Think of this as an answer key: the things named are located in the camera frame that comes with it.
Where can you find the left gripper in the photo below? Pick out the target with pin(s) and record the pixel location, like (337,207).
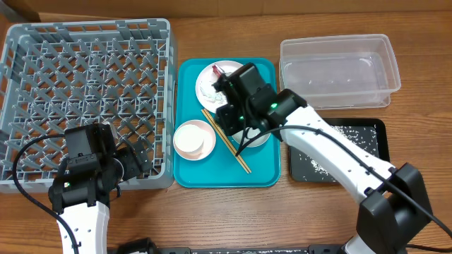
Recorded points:
(134,168)

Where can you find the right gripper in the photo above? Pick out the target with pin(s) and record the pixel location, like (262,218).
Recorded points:
(222,89)

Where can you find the grey-green bowl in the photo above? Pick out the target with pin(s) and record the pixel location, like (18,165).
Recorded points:
(251,133)

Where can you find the wooden chopstick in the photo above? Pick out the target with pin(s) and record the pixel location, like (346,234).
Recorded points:
(226,146)
(231,150)

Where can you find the white paper cup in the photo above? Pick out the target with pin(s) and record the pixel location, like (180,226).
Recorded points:
(189,139)

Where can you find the pink bowl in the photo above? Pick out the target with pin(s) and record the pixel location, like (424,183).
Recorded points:
(209,141)

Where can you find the white rice pile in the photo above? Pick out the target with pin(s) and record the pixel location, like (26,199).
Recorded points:
(304,168)

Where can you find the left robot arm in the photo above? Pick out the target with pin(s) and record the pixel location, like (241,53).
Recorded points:
(80,194)

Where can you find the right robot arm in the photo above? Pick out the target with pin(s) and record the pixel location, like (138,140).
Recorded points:
(393,202)

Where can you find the black waste tray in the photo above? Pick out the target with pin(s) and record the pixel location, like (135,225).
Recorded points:
(377,123)

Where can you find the white round plate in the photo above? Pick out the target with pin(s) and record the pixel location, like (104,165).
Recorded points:
(207,75)

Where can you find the crumpled white tissue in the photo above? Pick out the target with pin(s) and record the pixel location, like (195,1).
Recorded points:
(209,93)

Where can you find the red snack wrapper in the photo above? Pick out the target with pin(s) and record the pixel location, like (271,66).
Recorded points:
(217,70)

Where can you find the clear plastic bin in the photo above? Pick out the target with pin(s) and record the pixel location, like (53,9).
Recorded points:
(340,72)

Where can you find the cardboard backdrop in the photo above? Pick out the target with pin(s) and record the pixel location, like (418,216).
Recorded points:
(31,9)

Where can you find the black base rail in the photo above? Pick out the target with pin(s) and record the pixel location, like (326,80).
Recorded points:
(145,245)

